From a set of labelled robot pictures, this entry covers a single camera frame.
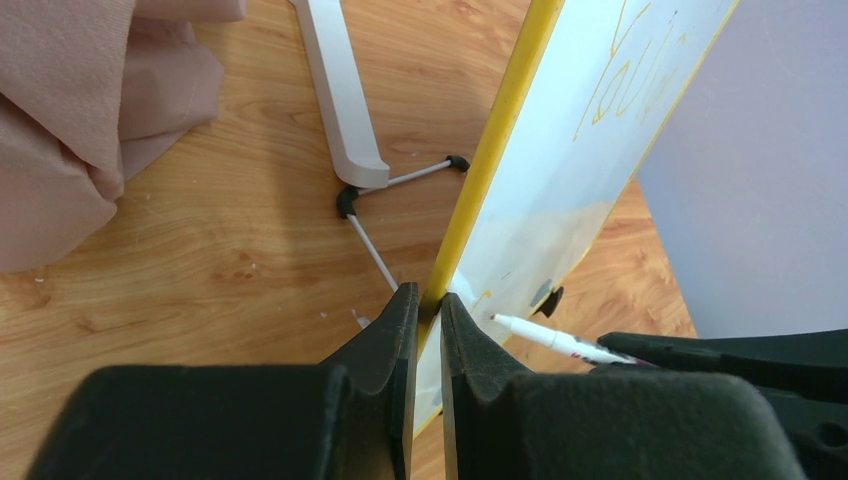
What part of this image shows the white clothes rack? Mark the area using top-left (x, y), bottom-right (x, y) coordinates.
top-left (293, 0), bottom-right (390, 188)

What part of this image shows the pink cloth garment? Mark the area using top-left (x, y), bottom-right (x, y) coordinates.
top-left (1, 1), bottom-right (247, 273)

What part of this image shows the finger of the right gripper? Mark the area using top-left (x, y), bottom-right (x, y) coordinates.
top-left (761, 388), bottom-right (847, 479)
top-left (598, 329), bottom-right (847, 404)

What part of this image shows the white marker pen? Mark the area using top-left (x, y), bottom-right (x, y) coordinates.
top-left (490, 314), bottom-right (651, 366)

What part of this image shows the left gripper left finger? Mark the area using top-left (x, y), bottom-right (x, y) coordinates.
top-left (27, 283), bottom-right (419, 479)

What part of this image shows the yellow framed whiteboard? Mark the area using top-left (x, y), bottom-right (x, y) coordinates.
top-left (413, 1), bottom-right (736, 432)

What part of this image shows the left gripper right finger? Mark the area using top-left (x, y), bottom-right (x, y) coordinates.
top-left (440, 294), bottom-right (804, 479)

